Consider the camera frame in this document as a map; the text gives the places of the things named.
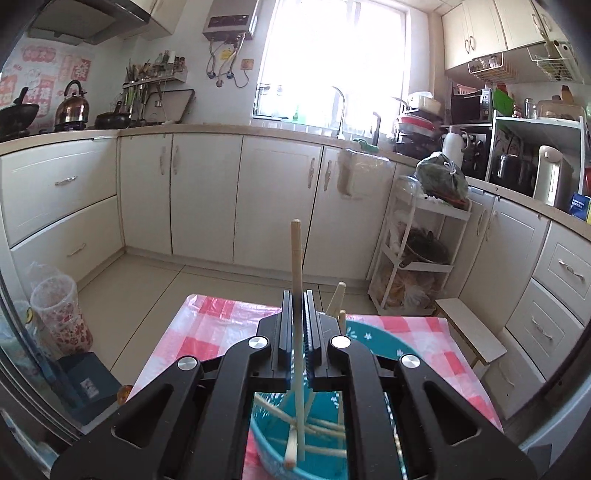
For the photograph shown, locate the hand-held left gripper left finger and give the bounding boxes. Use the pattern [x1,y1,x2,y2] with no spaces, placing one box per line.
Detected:
[50,290,296,480]

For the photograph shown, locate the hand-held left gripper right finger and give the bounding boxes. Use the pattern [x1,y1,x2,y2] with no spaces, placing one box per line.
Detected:
[302,290,539,480]

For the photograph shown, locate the blue perforated plastic basket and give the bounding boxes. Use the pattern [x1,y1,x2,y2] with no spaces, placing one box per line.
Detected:
[247,318,428,480]

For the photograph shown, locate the wooden chopstick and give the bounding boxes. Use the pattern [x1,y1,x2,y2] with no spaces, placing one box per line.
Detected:
[290,219,308,462]

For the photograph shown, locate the bundle of wooden chopsticks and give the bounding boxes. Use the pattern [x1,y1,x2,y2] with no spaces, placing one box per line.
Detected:
[252,281,352,469]

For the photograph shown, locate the pink checked plastic tablecloth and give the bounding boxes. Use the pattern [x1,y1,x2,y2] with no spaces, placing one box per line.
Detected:
[134,293,504,480]

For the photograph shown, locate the white storage trolley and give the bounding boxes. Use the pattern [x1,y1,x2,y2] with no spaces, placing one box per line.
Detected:
[367,175,472,317]

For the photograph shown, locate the dark pan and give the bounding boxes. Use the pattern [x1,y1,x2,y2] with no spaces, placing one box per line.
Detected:
[397,226,451,268]

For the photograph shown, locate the cream kitchen base cabinets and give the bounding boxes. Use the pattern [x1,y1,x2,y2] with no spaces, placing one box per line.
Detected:
[0,122,591,421]

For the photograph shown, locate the hanging trash bag holder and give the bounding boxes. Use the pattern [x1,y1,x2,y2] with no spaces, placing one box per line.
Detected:
[337,148,398,201]

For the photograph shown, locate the green bag of vegetables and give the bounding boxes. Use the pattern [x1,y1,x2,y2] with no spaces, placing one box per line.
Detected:
[414,152,469,206]

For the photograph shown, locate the dark blue box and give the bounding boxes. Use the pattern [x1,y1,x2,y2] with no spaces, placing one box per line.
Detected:
[58,352,123,411]

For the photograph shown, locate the chrome sink faucet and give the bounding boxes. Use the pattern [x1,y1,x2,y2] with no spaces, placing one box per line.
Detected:
[330,85,347,139]

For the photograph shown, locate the dish rack with bowls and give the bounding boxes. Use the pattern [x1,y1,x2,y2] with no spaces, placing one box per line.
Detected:
[392,92,446,158]

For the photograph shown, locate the clear floral trash bin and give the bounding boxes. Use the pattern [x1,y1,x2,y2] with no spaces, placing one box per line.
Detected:
[28,263,93,358]

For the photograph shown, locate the white bottle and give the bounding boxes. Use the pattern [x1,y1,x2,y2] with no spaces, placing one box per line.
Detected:
[441,127,465,164]

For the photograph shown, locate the black pot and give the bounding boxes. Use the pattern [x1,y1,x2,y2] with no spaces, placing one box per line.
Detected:
[489,154,536,195]

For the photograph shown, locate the rectangular tray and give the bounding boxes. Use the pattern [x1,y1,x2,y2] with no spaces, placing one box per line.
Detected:
[139,89,197,125]

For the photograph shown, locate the black microwave oven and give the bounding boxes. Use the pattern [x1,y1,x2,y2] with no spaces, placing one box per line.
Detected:
[450,88,495,124]

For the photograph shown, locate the black frying pan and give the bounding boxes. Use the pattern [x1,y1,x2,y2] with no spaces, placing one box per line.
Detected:
[95,102,132,130]

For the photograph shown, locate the kitchen window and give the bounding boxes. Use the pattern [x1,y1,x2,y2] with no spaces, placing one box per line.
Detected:
[252,0,409,137]

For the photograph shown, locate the white thermos pot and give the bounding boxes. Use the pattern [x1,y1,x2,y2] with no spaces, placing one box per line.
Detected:
[533,145,573,208]

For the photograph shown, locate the blue carton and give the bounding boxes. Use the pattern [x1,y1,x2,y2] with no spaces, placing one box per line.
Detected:
[569,193,591,220]

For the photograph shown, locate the green cutting board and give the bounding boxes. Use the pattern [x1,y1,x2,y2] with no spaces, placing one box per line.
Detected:
[492,88,515,118]

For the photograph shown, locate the white counter shelf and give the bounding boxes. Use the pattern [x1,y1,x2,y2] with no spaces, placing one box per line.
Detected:
[485,110,591,204]

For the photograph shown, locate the metal kettle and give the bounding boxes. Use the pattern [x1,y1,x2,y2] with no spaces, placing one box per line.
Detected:
[54,79,90,126]

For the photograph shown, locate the clear lidded container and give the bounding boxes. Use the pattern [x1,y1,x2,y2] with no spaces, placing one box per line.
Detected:
[536,98,587,121]

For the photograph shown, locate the black wok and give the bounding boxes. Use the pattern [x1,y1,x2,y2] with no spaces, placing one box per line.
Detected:
[0,87,40,139]

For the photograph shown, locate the range hood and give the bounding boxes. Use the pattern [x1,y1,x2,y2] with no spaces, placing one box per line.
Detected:
[25,0,174,47]

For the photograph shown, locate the water heater hoses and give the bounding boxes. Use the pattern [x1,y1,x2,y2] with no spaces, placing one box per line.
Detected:
[205,39,247,88]

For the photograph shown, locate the wall utensil rack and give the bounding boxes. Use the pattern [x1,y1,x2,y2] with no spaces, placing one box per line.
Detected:
[121,50,190,93]

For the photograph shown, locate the wall water heater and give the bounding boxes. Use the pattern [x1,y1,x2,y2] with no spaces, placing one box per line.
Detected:
[202,0,259,41]

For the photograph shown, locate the wire spice rack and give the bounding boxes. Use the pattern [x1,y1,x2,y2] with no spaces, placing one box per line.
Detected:
[466,54,515,84]

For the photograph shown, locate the cream wall cabinets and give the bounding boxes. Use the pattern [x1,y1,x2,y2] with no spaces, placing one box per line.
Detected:
[441,0,555,72]

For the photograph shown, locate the pink wall stickers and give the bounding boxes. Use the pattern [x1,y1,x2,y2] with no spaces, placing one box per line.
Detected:
[0,44,95,121]

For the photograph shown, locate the white wire basket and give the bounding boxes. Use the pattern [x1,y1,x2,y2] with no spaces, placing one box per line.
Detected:
[526,41,585,85]

